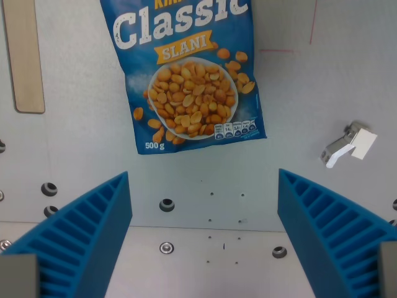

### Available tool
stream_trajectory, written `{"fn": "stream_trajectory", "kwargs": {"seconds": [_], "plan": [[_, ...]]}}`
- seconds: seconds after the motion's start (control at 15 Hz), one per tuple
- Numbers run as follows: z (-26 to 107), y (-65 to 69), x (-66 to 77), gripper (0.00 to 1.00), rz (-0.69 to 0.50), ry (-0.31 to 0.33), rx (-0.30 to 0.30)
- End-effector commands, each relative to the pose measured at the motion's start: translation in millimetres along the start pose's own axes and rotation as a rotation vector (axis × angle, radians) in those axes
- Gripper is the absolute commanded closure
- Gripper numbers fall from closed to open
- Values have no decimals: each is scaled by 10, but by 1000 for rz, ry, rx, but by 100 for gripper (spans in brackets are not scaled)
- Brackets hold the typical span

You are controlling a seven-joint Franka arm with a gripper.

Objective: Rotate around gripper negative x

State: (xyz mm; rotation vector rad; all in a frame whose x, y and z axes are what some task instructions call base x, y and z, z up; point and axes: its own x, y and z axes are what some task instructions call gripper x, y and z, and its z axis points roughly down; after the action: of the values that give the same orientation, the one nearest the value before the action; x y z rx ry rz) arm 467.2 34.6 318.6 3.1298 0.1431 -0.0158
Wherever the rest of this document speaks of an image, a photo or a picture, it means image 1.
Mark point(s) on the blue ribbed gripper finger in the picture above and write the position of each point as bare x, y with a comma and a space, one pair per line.
80, 229
332, 229

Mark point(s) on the dark recessed table bolt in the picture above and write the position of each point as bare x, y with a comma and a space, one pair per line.
394, 204
1, 146
393, 222

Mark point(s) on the shiny silver table screw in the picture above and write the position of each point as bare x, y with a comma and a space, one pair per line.
4, 244
1, 195
166, 247

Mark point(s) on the grey metal connector part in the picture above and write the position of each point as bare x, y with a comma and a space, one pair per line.
349, 143

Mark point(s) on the light wooden board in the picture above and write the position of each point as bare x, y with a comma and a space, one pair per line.
24, 56

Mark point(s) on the blue peanut bag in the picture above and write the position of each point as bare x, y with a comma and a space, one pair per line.
192, 83

